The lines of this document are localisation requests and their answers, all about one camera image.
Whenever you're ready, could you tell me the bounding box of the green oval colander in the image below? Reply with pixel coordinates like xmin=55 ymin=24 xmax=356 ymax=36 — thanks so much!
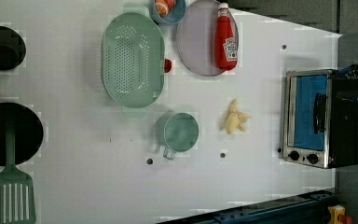
xmin=101 ymin=12 xmax=165 ymax=108

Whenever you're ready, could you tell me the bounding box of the blue bowl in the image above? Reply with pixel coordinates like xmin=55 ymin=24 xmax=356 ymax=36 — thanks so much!
xmin=150 ymin=0 xmax=186 ymax=24

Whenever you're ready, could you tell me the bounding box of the pink fruit toy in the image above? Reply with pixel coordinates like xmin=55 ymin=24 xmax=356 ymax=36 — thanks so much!
xmin=165 ymin=0 xmax=176 ymax=9

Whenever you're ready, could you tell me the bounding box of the small red ball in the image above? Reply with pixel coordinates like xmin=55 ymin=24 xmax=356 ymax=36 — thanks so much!
xmin=164 ymin=59 xmax=172 ymax=73

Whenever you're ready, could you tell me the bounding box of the green mug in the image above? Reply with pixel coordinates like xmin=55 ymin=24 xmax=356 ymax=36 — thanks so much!
xmin=156 ymin=112 xmax=200 ymax=161

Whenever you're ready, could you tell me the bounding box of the red ketchup bottle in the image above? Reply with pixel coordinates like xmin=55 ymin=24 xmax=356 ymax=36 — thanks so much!
xmin=214 ymin=3 xmax=238 ymax=71

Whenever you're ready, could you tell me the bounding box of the orange fruit toy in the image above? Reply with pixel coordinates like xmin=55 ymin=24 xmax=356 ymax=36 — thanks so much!
xmin=155 ymin=0 xmax=170 ymax=17

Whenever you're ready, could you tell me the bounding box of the peeled yellow banana toy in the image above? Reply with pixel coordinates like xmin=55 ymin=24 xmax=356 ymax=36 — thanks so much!
xmin=225 ymin=99 xmax=252 ymax=134

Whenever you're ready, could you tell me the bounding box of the small black cylinder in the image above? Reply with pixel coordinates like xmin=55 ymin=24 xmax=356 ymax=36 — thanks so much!
xmin=0 ymin=26 xmax=27 ymax=71

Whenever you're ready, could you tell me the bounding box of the green slotted spatula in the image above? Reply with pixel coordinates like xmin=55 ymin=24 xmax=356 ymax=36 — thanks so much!
xmin=0 ymin=124 xmax=36 ymax=224

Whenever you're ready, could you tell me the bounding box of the grey round plate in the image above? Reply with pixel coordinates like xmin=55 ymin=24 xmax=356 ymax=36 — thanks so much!
xmin=176 ymin=0 xmax=239 ymax=77

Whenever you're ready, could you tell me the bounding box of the toaster oven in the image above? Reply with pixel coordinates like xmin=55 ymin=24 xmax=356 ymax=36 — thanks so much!
xmin=282 ymin=69 xmax=358 ymax=169

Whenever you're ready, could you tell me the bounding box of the large black cylinder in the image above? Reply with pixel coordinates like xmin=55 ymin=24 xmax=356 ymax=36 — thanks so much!
xmin=0 ymin=103 xmax=44 ymax=166

